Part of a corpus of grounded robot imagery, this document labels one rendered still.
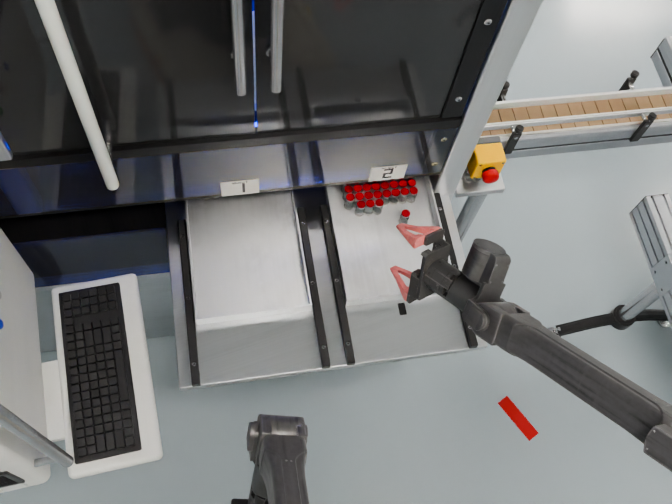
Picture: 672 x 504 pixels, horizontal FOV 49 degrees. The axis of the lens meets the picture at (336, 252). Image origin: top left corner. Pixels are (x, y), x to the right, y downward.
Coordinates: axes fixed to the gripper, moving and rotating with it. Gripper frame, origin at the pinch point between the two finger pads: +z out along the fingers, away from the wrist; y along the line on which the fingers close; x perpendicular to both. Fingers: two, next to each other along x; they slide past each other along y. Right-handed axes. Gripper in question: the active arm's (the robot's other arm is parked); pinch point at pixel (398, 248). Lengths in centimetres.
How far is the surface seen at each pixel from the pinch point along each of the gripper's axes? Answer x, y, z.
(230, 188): 6.2, -7.6, 45.6
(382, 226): -25.9, -20.1, 27.8
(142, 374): 34, -45, 40
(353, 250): -16.6, -23.4, 27.7
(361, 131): -12.4, 10.2, 25.0
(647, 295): -119, -64, -6
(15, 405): 63, -31, 34
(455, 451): -61, -115, 13
